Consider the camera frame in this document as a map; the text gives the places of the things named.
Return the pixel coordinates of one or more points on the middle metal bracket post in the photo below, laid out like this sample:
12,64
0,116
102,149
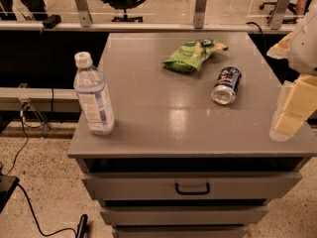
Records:
199,13

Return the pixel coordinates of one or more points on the blue pepsi can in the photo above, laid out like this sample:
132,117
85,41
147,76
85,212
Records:
225,89

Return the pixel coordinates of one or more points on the green chip bag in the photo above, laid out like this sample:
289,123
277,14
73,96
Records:
190,56

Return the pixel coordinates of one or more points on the black device on floor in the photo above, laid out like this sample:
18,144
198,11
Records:
7,186

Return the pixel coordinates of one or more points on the left metal bracket post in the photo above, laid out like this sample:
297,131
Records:
85,19

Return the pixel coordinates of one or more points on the black drawer handle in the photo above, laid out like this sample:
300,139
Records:
203,189

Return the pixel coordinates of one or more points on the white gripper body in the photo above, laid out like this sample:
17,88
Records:
305,45

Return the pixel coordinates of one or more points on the grey drawer cabinet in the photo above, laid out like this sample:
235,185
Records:
167,122

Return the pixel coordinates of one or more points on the right metal bracket post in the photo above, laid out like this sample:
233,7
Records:
277,16

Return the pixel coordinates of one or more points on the grey drawer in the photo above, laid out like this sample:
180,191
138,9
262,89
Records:
182,215
180,232
160,186

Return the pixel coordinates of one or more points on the wall power outlet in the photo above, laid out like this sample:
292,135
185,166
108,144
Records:
25,106

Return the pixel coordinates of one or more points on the black plug on floor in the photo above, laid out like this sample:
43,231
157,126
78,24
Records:
82,226

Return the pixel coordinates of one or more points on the clear plastic water bottle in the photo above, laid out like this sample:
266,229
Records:
93,95

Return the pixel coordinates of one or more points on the black power adapter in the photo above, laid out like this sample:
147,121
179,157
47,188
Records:
51,21

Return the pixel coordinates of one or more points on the middle grey drawer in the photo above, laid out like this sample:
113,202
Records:
182,215

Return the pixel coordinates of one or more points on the metal bracket post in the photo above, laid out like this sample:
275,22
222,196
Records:
85,19
199,13
277,16

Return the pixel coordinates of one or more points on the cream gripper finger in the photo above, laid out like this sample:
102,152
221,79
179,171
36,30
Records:
296,102
279,50

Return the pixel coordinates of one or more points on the top grey drawer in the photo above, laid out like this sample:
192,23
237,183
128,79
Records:
160,186

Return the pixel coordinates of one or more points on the bottom grey drawer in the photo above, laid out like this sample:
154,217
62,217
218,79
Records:
180,232

